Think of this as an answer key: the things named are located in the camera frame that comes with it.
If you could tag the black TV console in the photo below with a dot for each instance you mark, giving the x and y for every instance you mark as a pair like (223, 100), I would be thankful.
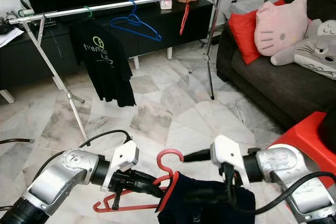
(26, 61)

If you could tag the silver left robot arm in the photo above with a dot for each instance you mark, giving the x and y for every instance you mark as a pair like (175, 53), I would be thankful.
(68, 177)

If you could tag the white papers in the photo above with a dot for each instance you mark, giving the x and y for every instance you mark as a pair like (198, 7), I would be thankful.
(8, 36)

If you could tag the pink cat face cushion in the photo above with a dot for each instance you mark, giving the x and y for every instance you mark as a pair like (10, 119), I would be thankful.
(281, 24)

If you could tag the black printed T-shirt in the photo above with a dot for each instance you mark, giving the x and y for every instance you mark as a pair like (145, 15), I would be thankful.
(107, 66)

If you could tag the navy knit sweater red trim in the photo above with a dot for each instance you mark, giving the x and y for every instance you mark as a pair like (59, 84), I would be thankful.
(205, 203)

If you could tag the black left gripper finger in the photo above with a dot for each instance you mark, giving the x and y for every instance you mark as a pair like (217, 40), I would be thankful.
(149, 187)

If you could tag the red plastic stool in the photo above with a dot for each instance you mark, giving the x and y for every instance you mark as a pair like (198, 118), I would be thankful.
(304, 140)

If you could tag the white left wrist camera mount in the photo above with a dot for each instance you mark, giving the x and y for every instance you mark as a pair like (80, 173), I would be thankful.
(122, 158)

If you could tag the white lace cloth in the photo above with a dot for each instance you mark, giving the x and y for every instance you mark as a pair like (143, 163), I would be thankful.
(244, 6)

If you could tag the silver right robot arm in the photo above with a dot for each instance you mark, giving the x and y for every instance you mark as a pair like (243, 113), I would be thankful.
(289, 177)

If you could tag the green white cup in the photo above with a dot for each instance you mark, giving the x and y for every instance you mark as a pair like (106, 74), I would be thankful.
(26, 10)

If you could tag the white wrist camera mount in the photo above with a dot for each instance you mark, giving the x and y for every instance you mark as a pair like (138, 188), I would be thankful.
(122, 158)
(228, 153)

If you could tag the dark grey sofa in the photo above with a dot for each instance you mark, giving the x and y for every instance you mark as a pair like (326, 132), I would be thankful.
(268, 87)

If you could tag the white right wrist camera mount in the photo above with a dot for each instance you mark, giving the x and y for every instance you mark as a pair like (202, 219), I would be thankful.
(228, 153)

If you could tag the flat grey Totoro plush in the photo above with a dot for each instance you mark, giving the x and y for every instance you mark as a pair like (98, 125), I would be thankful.
(310, 51)

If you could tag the green hanger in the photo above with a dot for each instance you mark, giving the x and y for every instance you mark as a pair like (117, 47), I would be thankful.
(88, 11)

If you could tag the blue plastic hanger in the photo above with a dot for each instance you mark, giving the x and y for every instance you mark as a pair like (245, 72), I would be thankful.
(133, 18)

